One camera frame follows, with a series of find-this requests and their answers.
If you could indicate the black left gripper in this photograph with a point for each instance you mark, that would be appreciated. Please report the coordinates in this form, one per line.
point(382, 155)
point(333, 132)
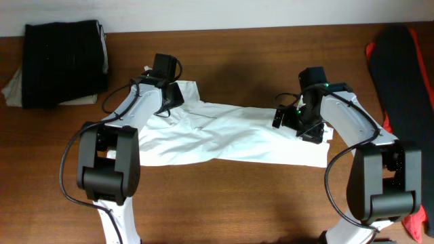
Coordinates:
point(176, 94)

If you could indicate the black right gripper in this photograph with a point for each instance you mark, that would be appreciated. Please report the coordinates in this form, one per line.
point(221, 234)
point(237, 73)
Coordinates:
point(312, 135)

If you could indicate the white t-shirt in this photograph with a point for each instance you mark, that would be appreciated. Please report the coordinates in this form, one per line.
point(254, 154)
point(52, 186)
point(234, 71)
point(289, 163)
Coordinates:
point(198, 131)

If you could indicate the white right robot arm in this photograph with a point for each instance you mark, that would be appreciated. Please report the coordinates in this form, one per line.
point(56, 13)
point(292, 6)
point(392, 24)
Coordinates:
point(384, 184)

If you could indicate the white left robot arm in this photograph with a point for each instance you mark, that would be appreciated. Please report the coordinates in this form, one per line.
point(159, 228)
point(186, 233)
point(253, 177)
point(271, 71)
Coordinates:
point(108, 168)

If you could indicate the black garment at right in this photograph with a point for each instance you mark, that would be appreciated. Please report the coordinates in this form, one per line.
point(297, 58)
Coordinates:
point(403, 101)

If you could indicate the folded black garment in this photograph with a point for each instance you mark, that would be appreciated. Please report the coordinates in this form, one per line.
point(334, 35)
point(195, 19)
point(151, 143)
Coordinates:
point(61, 64)

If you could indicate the folded beige garment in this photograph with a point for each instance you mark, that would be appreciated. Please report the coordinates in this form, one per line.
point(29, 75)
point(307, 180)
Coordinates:
point(12, 91)

